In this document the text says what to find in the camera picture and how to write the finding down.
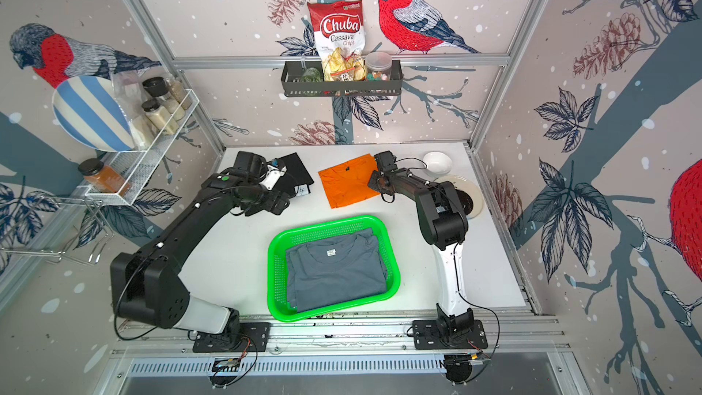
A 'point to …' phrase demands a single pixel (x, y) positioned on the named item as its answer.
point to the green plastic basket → (278, 304)
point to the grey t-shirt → (335, 270)
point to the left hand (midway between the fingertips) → (280, 190)
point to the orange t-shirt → (347, 183)
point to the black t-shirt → (296, 180)
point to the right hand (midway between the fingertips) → (373, 183)
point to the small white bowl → (438, 162)
